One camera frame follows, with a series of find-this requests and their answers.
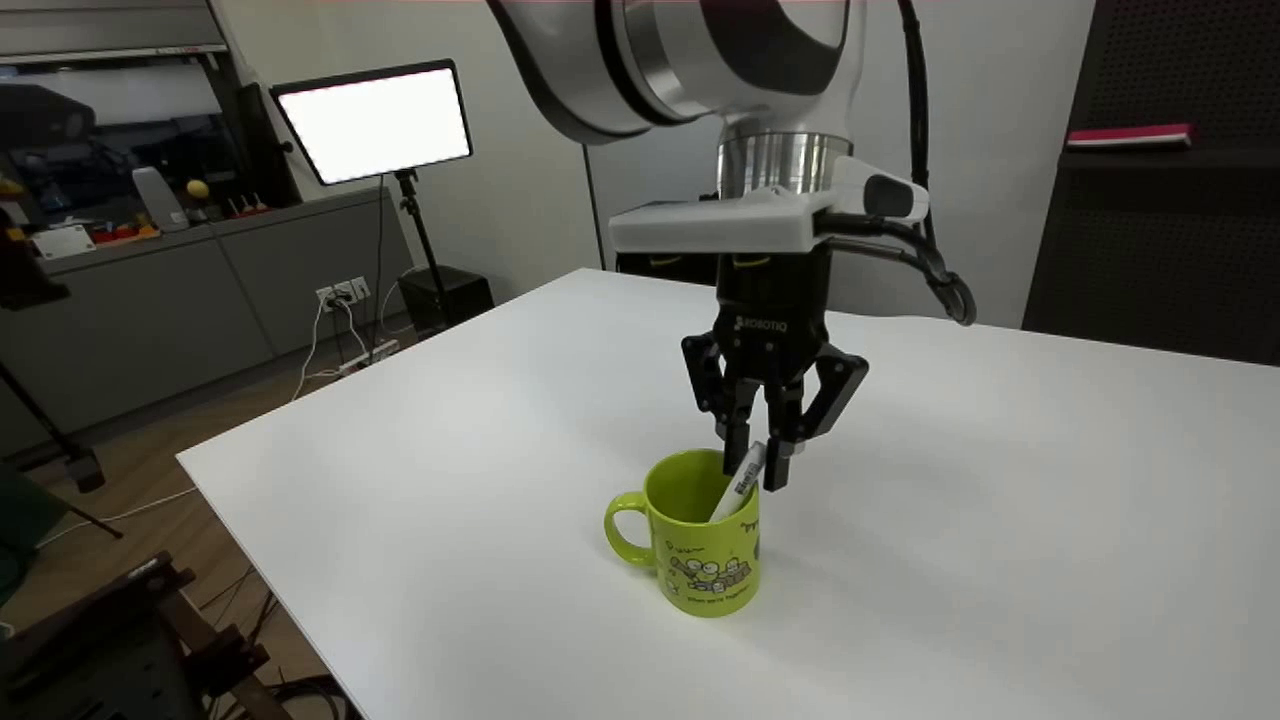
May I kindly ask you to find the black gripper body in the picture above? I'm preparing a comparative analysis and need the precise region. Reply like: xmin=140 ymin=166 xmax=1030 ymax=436
xmin=714 ymin=245 xmax=836 ymax=374

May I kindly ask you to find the white marker with black cap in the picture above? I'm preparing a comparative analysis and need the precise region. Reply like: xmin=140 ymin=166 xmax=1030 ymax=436
xmin=705 ymin=436 xmax=773 ymax=527

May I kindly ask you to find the lime green mug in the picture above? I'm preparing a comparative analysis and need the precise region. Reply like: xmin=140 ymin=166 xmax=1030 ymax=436
xmin=601 ymin=448 xmax=768 ymax=621

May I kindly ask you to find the black box on floor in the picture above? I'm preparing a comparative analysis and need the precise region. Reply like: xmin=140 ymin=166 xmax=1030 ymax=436
xmin=395 ymin=264 xmax=499 ymax=336

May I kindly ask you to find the black light stand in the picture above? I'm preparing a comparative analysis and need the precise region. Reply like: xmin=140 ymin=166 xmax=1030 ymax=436
xmin=390 ymin=168 xmax=456 ymax=332

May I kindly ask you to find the dark tall cabinet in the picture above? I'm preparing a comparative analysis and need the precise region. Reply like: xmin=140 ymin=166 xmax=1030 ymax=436
xmin=1019 ymin=0 xmax=1280 ymax=369

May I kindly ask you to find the white power strip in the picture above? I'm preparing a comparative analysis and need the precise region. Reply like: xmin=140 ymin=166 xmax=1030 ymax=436
xmin=314 ymin=274 xmax=378 ymax=314

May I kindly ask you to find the pink flat object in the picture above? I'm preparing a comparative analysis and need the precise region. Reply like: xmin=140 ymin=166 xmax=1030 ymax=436
xmin=1064 ymin=119 xmax=1199 ymax=152

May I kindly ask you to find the bright led light panel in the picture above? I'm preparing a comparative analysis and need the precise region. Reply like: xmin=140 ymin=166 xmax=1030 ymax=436
xmin=269 ymin=58 xmax=481 ymax=193

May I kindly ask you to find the grey low cabinet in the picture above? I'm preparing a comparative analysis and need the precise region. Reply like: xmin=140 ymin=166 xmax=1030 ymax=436
xmin=0 ymin=182 xmax=420 ymax=462

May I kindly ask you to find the grey bottle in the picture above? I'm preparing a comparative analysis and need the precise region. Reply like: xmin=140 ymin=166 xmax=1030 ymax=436
xmin=127 ymin=166 xmax=192 ymax=236

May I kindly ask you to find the black tripod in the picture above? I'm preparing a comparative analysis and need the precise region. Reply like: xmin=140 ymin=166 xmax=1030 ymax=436
xmin=0 ymin=231 xmax=112 ymax=495

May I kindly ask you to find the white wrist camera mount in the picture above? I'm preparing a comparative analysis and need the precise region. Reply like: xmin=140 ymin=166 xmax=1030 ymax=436
xmin=605 ymin=155 xmax=934 ymax=260

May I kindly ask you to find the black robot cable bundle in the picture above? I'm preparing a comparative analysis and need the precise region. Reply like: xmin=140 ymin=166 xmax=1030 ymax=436
xmin=812 ymin=0 xmax=980 ymax=330

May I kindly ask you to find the black metal frame clutter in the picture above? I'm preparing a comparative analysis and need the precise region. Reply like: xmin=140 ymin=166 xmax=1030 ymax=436
xmin=0 ymin=550 xmax=352 ymax=720

